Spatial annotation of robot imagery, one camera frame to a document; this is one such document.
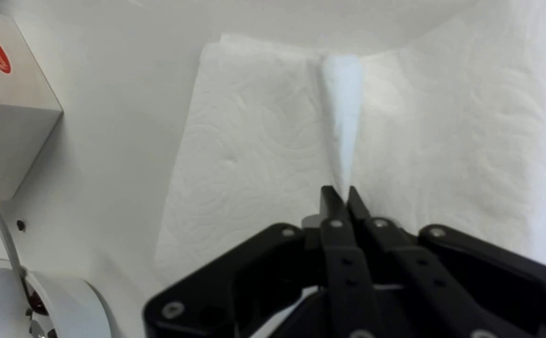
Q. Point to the white bowl with dark food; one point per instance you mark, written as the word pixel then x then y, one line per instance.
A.
pixel 78 306

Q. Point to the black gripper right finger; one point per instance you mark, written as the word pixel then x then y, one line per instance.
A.
pixel 448 281

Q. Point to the white paper napkin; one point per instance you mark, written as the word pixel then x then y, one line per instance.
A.
pixel 255 137

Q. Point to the small wooden box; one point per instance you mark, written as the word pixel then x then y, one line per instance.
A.
pixel 11 124

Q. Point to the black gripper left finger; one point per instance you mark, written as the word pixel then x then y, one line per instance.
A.
pixel 285 274

